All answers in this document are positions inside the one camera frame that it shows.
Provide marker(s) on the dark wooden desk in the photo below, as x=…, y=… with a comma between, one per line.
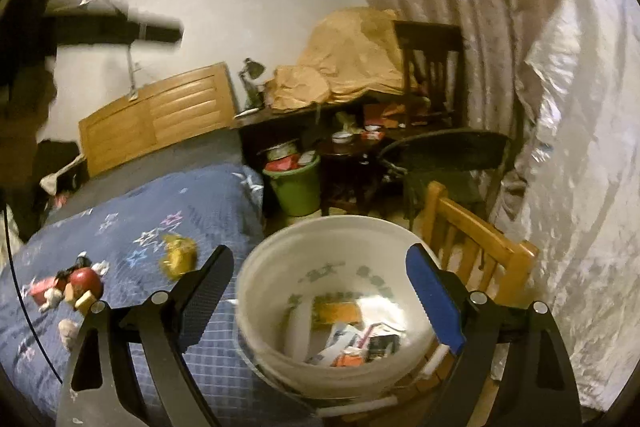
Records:
x=280, y=122

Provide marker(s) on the orange cover cloth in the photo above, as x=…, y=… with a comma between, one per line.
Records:
x=345, y=52

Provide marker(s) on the gold box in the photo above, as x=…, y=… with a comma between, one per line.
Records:
x=337, y=313

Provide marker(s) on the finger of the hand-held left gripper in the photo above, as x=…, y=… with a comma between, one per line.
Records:
x=100, y=29

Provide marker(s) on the silver plastic sheet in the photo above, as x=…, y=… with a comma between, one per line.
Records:
x=590, y=157

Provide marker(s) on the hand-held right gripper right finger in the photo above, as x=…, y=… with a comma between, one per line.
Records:
x=436, y=302

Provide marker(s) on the gooseneck phone holder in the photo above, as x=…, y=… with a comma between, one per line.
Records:
x=132, y=77

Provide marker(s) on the tan wooden cube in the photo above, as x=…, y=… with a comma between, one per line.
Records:
x=69, y=293

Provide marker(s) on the small beige cloth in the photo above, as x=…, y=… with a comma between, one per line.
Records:
x=52, y=182

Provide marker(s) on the green plastic bucket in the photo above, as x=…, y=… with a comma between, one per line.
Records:
x=295, y=192

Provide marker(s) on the beige sponge block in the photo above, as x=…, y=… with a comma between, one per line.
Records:
x=85, y=301

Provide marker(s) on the red apple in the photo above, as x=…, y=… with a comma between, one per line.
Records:
x=85, y=279

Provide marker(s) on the white wrapper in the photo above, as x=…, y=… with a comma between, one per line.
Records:
x=381, y=308

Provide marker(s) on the tall red and white box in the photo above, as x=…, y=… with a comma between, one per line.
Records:
x=340, y=343

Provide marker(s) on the pink box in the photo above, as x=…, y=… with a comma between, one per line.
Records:
x=40, y=289

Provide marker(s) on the dark round side table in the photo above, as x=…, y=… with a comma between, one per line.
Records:
x=350, y=162

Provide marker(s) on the light wooden chair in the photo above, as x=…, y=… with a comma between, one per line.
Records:
x=500, y=257

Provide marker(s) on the yellow snack packet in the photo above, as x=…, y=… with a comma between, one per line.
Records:
x=177, y=257

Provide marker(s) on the black desk lamp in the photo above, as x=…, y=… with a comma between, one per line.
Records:
x=252, y=67

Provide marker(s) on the black clothes pile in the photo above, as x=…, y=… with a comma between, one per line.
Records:
x=27, y=207

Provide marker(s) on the white plastic bucket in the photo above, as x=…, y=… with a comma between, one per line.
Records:
x=280, y=267

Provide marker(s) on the small black box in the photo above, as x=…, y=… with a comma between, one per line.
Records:
x=382, y=346

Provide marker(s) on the small white bowl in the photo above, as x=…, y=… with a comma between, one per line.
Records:
x=342, y=137

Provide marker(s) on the wooden bed headboard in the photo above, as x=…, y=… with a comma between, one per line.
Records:
x=125, y=132

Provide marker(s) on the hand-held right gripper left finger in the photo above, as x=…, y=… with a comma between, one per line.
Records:
x=205, y=302

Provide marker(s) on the black mesh chair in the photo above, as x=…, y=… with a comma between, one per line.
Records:
x=450, y=147

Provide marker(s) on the dark wooden chair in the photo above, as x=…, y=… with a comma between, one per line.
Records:
x=425, y=37

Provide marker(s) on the dark grey bed sheet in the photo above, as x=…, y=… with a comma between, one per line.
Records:
x=175, y=157

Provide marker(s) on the blue star printed blanket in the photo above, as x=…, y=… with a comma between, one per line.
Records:
x=150, y=212

